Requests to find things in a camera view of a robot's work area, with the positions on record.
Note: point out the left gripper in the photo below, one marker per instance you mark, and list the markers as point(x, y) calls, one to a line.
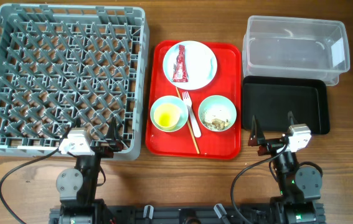
point(113, 140)

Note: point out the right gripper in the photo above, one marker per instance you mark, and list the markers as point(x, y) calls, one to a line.
point(258, 139)

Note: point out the food scraps and rice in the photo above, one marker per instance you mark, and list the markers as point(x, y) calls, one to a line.
point(216, 124)

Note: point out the light blue food bowl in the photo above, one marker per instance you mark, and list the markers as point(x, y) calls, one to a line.
point(217, 106)

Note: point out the yellow plastic cup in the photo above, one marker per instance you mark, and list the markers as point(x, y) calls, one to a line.
point(167, 115)

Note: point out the wooden chopstick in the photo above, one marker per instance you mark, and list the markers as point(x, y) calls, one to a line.
point(189, 126)

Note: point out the white plastic fork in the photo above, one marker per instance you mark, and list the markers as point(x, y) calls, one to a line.
point(194, 124)

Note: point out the red sauce packet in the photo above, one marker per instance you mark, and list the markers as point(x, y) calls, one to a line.
point(180, 72)

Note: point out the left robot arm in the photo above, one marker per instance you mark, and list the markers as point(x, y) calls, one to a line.
point(77, 186)

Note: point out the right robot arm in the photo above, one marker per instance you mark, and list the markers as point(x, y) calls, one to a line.
point(299, 182)

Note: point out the black waste tray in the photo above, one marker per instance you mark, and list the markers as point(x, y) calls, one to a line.
point(270, 99)

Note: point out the grey dishwasher rack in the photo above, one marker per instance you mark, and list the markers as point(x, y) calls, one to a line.
point(67, 64)

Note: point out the clear plastic bin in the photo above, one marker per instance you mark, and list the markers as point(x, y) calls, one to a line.
point(293, 47)

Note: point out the red plastic tray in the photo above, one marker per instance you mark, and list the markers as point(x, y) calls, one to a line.
point(212, 145)

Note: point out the light blue plate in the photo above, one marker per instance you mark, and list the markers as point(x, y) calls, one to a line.
point(200, 62)

